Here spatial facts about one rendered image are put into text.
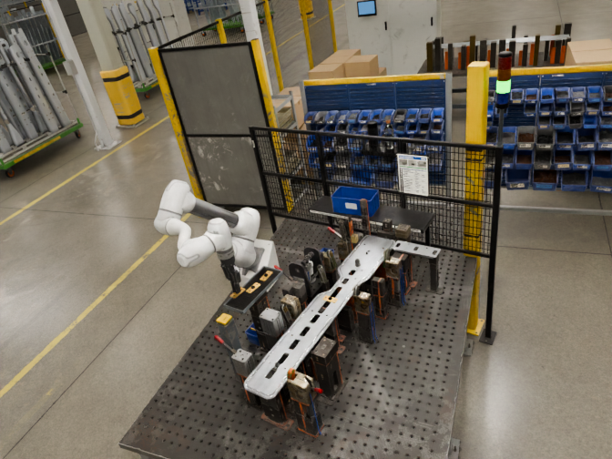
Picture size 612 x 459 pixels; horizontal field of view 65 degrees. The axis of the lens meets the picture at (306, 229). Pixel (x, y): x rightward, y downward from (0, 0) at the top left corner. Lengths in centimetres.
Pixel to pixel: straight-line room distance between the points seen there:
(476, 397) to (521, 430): 33
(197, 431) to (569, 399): 233
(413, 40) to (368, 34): 82
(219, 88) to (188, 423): 338
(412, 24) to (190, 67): 502
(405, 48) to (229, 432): 783
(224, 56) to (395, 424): 370
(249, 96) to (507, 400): 349
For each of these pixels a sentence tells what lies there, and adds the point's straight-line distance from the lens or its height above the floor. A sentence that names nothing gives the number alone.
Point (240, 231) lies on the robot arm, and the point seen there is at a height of 118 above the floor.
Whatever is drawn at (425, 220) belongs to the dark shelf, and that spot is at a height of 103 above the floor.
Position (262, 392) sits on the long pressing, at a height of 100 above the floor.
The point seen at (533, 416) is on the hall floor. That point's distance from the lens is 353.
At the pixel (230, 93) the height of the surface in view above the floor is 151.
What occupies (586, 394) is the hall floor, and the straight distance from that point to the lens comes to 372.
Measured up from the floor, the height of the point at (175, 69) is 177.
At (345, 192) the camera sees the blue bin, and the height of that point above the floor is 111.
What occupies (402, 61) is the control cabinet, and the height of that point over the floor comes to 46.
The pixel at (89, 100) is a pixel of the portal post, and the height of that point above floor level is 87.
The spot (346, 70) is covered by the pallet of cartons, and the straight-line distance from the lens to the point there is 744.
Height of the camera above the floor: 279
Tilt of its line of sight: 32 degrees down
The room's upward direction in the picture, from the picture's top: 11 degrees counter-clockwise
